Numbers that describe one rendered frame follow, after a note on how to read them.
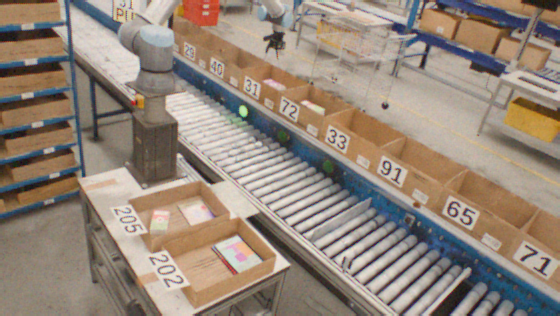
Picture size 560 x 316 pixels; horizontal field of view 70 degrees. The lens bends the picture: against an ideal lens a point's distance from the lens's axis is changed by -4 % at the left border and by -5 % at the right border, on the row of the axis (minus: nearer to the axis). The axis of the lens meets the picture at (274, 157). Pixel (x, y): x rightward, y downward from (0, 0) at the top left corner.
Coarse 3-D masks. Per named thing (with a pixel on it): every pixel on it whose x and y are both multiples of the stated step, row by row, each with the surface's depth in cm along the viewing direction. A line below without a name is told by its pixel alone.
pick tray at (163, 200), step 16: (160, 192) 195; (176, 192) 201; (192, 192) 207; (208, 192) 203; (144, 208) 193; (160, 208) 197; (176, 208) 199; (224, 208) 193; (144, 224) 187; (176, 224) 190; (208, 224) 184; (144, 240) 176; (160, 240) 171
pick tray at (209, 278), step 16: (224, 224) 184; (240, 224) 188; (176, 240) 170; (192, 240) 176; (208, 240) 182; (224, 240) 186; (256, 240) 181; (176, 256) 173; (192, 256) 175; (208, 256) 176; (272, 256) 173; (192, 272) 167; (208, 272) 169; (224, 272) 170; (240, 272) 160; (256, 272) 167; (272, 272) 175; (192, 288) 150; (208, 288) 152; (224, 288) 158; (240, 288) 165; (192, 304) 154
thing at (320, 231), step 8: (368, 200) 221; (352, 208) 212; (360, 208) 219; (344, 216) 210; (352, 216) 217; (328, 224) 201; (336, 224) 208; (320, 232) 199; (328, 232) 206; (312, 240) 198
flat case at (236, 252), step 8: (232, 240) 183; (240, 240) 184; (216, 248) 178; (224, 248) 178; (232, 248) 179; (240, 248) 180; (248, 248) 181; (224, 256) 174; (232, 256) 175; (240, 256) 176; (248, 256) 177; (256, 256) 177; (232, 264) 171; (240, 264) 172; (248, 264) 173; (256, 264) 174
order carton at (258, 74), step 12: (252, 72) 296; (264, 72) 304; (276, 72) 305; (240, 84) 293; (264, 84) 274; (288, 84) 299; (300, 84) 290; (252, 96) 287; (264, 96) 277; (276, 96) 269; (276, 108) 272
